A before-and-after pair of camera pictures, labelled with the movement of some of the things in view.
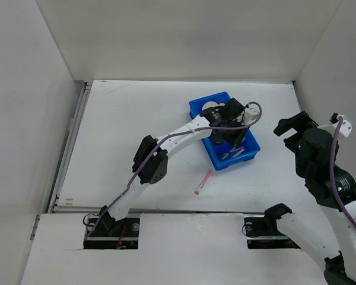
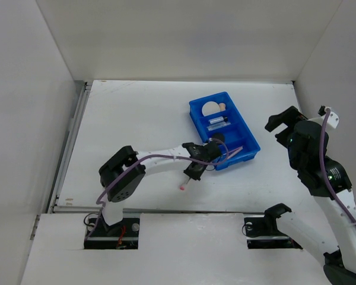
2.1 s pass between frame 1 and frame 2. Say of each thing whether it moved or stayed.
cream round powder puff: stayed
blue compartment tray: stayed
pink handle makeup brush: moved
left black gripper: moved
